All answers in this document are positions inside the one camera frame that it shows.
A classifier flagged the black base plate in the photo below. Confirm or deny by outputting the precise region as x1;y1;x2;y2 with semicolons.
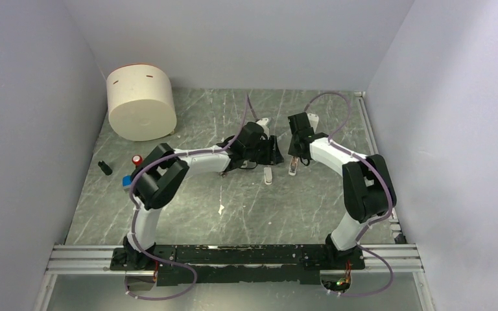
110;244;365;286

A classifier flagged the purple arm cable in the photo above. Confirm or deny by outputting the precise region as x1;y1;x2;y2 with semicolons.
124;95;198;301
303;91;395;298

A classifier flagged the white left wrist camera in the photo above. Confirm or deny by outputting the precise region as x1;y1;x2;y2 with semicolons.
256;118;271;137

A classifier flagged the red capped black bottle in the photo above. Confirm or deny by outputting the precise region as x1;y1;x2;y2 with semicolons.
132;155;143;168

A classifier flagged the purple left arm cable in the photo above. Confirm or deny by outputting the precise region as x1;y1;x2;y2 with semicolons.
124;95;198;301

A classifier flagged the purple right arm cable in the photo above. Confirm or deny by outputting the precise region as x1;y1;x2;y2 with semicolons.
303;91;395;298

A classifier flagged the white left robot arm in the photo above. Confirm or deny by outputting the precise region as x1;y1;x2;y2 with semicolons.
123;122;284;270

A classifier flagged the small black cylinder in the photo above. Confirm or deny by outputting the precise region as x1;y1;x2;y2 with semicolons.
97;161;113;176

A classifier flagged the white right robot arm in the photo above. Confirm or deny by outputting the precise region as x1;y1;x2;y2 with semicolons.
288;112;397;268

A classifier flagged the aluminium frame rail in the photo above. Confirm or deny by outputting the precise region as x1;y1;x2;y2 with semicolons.
45;91;425;275

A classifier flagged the cream cylindrical container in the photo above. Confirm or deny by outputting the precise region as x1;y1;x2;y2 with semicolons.
106;63;177;141

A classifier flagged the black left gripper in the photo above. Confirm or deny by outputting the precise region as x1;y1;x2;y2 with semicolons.
244;135;284;166

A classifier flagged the small blue block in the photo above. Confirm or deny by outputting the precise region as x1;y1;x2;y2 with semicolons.
122;176;132;188

